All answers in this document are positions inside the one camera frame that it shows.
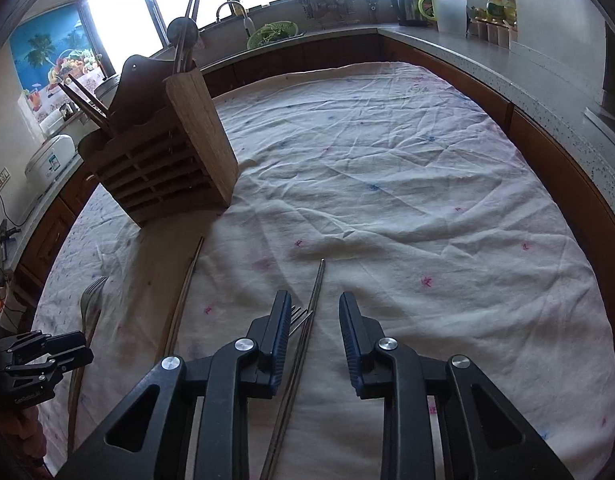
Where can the black electric kettle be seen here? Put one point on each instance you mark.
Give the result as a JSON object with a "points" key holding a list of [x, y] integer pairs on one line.
{"points": [[407, 13]]}

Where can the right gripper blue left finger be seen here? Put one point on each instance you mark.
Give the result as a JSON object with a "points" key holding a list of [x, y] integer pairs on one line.
{"points": [[264, 373]]}

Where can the green vegetable colander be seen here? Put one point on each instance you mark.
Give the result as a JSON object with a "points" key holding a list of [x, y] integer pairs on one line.
{"points": [[271, 33]]}

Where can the white rice cooker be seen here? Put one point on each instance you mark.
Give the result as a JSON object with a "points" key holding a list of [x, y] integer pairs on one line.
{"points": [[49, 161]]}

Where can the wooden utensil holder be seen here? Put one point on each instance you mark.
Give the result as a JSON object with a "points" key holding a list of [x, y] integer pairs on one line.
{"points": [[163, 149]]}

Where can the wooden chopstick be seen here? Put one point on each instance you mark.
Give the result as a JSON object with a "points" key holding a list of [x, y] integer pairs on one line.
{"points": [[173, 320], [88, 103]]}

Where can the tropical fruit poster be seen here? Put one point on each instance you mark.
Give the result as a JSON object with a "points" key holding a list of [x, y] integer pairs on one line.
{"points": [[48, 48]]}

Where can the chrome sink faucet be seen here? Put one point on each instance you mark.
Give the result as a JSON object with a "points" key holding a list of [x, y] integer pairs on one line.
{"points": [[238, 9]]}

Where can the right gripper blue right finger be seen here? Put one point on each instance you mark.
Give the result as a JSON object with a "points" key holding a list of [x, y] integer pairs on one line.
{"points": [[360, 335]]}

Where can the white plastic pitcher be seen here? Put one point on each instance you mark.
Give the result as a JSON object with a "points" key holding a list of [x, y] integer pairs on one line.
{"points": [[449, 15]]}

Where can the wooden chopstick in holder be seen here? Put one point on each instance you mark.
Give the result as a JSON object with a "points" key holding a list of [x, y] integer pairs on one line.
{"points": [[88, 103]]}

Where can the steel fork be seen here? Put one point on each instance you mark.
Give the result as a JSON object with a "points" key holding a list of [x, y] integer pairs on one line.
{"points": [[90, 307], [297, 314]]}

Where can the steel spoon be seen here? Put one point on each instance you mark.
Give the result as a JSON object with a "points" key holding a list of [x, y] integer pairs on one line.
{"points": [[183, 35]]}

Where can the steel fork on left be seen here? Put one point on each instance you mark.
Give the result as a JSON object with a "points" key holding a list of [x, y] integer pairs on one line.
{"points": [[90, 307]]}

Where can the steel fork on right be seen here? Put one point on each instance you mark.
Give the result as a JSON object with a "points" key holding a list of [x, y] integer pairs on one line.
{"points": [[297, 314]]}

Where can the white floral tablecloth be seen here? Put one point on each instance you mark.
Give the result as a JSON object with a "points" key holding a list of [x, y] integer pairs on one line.
{"points": [[421, 207]]}

